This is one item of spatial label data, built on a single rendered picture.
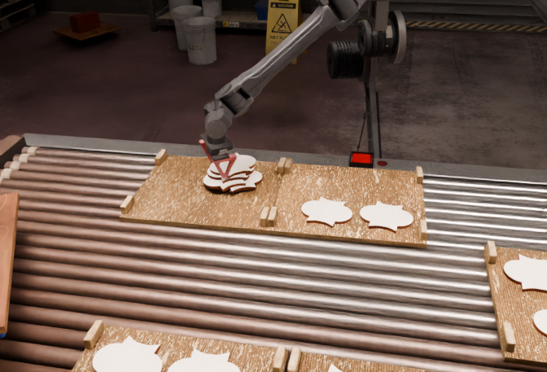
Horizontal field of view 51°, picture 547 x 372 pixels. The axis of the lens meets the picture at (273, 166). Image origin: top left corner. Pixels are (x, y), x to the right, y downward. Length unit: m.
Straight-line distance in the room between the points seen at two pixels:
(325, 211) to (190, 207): 0.38
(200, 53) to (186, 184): 3.64
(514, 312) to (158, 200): 0.96
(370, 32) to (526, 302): 1.20
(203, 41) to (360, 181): 3.72
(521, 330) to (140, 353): 0.78
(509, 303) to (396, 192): 0.47
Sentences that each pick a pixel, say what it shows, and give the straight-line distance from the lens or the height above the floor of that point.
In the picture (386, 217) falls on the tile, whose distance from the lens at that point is 1.54.
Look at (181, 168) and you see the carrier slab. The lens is 1.80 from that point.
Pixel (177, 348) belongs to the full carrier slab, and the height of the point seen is 0.94.
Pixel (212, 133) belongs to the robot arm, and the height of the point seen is 1.15.
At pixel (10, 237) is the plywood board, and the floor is 1.04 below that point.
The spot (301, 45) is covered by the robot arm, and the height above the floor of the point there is 1.34.
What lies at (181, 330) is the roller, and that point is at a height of 0.92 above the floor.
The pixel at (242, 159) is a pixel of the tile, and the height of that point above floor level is 0.99.
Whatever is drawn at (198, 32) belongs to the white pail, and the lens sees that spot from 5.22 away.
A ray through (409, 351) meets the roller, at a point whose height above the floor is 0.91.
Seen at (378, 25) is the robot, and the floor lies 1.20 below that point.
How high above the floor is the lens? 1.84
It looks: 31 degrees down
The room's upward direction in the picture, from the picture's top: 2 degrees counter-clockwise
